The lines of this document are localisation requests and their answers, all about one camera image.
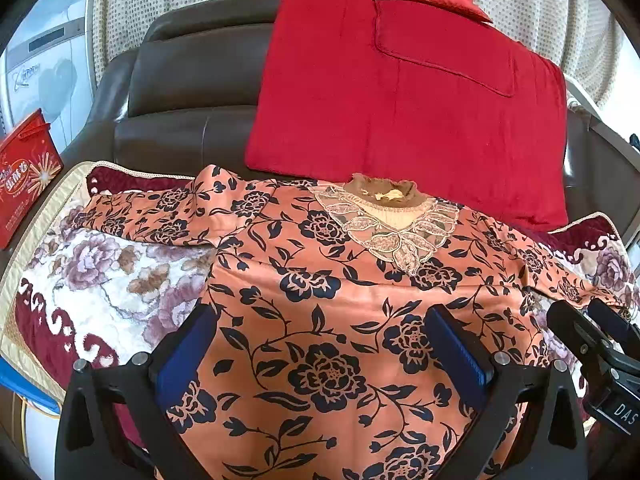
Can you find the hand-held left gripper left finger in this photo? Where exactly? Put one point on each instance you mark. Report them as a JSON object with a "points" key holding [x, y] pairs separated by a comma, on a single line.
{"points": [[182, 360]]}

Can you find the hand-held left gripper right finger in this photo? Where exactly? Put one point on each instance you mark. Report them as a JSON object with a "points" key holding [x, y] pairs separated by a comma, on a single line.
{"points": [[457, 355]]}

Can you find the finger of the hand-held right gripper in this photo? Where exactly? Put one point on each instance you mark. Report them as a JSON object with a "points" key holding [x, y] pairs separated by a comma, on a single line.
{"points": [[617, 327], [575, 325]]}

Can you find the orange floral blouse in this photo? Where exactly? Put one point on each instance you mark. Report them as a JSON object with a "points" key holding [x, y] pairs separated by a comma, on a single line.
{"points": [[320, 300]]}

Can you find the maroon white floral sofa mat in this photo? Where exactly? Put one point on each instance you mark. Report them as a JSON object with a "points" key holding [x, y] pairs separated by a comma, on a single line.
{"points": [[100, 280]]}

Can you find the blue flat object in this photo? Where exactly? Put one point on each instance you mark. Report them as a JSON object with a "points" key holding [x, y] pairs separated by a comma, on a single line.
{"points": [[25, 385]]}

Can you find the red gift box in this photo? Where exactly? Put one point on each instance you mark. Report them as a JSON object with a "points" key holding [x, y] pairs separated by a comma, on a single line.
{"points": [[25, 180]]}

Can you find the red folded blanket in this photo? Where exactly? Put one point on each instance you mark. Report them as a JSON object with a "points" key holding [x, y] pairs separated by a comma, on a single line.
{"points": [[400, 110]]}

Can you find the brown leather sofa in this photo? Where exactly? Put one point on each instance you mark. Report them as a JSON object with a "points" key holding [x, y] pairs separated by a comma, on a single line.
{"points": [[175, 85]]}

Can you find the dotted beige curtain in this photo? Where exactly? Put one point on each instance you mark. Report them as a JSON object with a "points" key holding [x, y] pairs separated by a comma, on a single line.
{"points": [[525, 0]]}

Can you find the white appliance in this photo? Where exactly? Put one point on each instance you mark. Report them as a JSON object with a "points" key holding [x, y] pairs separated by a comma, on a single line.
{"points": [[45, 60]]}

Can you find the white furniture frame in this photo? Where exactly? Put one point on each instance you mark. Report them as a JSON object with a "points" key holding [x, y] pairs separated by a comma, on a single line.
{"points": [[592, 105]]}

